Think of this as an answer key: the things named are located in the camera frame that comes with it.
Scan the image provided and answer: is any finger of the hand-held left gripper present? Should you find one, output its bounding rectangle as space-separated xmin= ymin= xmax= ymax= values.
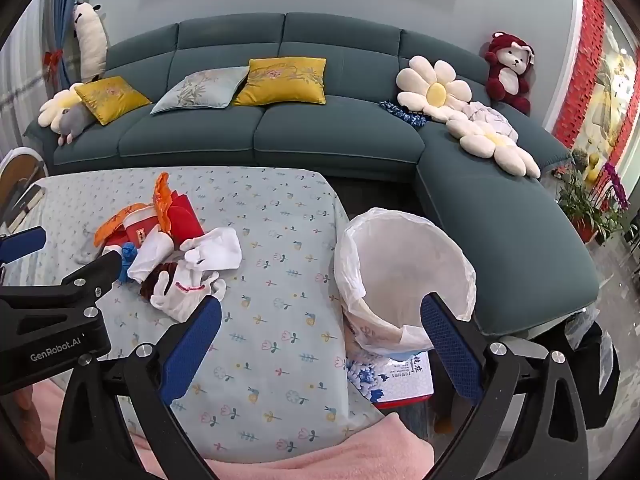
xmin=60 ymin=250 xmax=126 ymax=307
xmin=0 ymin=226 xmax=47 ymax=267

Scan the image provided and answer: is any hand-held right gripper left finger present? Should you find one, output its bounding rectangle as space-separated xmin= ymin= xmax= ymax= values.
xmin=55 ymin=295 xmax=226 ymax=480

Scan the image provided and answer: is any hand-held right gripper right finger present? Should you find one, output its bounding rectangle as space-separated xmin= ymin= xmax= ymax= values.
xmin=419 ymin=292 xmax=592 ymax=480

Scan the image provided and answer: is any orange plastic bag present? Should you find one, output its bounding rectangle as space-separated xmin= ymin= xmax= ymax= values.
xmin=94 ymin=172 xmax=173 ymax=246

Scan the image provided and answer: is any trash bin with white bag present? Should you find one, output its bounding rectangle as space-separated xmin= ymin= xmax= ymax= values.
xmin=334 ymin=208 xmax=477 ymax=356

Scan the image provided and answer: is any white folded cloth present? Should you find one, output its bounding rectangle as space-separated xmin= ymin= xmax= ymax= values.
xmin=126 ymin=230 xmax=175 ymax=283

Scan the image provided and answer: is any red paper cup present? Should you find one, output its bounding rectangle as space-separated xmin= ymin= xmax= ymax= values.
xmin=120 ymin=207 xmax=163 ymax=246

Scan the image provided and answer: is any blue floral printed box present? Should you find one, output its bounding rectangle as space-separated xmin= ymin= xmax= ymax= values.
xmin=345 ymin=347 xmax=435 ymax=406

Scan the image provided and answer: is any wooden chair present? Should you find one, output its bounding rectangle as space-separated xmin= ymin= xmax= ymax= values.
xmin=0 ymin=147 xmax=46 ymax=231

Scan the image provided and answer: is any white glove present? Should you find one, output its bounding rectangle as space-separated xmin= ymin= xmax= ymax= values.
xmin=180 ymin=227 xmax=243 ymax=273

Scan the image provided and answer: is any red paper envelope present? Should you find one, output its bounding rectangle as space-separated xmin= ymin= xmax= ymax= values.
xmin=165 ymin=191 xmax=206 ymax=241

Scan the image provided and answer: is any floral light blue tablecloth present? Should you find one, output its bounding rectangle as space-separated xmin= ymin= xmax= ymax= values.
xmin=0 ymin=167 xmax=386 ymax=466

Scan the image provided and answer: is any grey plush toy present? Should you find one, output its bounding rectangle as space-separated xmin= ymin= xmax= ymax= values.
xmin=56 ymin=105 xmax=96 ymax=147

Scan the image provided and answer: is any white flower pillow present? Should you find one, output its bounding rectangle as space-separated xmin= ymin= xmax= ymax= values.
xmin=396 ymin=56 xmax=473 ymax=123
xmin=446 ymin=119 xmax=542 ymax=179
xmin=37 ymin=82 xmax=86 ymax=133

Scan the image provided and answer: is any pink fleece garment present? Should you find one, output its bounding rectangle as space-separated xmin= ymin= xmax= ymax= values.
xmin=30 ymin=380 xmax=436 ymax=480

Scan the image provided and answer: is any small yellow embroidered cushion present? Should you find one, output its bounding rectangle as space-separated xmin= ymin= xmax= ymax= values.
xmin=74 ymin=76 xmax=153 ymax=127

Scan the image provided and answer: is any red curtain bow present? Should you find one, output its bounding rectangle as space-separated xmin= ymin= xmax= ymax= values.
xmin=42 ymin=49 xmax=66 ymax=81

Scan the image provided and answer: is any green potted plant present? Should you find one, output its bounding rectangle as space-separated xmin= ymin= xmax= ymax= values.
xmin=555 ymin=175 xmax=621 ymax=246

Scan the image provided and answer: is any light blue embroidered cushion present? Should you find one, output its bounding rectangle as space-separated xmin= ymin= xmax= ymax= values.
xmin=150 ymin=66 xmax=250 ymax=115

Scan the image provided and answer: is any long white plush toy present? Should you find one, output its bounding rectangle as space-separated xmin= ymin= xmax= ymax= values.
xmin=71 ymin=2 xmax=110 ymax=84

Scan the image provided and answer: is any blue curtain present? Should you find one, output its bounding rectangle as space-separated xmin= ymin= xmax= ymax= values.
xmin=50 ymin=0 xmax=93 ymax=91

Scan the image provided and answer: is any purple orchid plant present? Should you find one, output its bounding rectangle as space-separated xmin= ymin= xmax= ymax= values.
xmin=600 ymin=162 xmax=633 ymax=216

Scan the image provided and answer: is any crumpled white cloth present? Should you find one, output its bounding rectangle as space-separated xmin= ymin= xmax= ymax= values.
xmin=460 ymin=101 xmax=521 ymax=143

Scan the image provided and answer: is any blue patterned cloth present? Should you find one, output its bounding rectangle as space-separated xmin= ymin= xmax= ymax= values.
xmin=378 ymin=100 xmax=427 ymax=127

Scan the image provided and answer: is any teal corner sofa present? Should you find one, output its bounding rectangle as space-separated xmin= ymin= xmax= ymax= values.
xmin=22 ymin=12 xmax=601 ymax=338

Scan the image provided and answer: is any large yellow embroidered cushion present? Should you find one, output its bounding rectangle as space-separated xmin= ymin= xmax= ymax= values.
xmin=232 ymin=56 xmax=327 ymax=107

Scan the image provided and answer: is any red bear plush toy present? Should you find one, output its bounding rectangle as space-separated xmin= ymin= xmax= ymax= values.
xmin=483 ymin=31 xmax=536 ymax=116

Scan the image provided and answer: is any red paper wall decoration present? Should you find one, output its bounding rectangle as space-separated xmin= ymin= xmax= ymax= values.
xmin=552 ymin=0 xmax=640 ymax=161

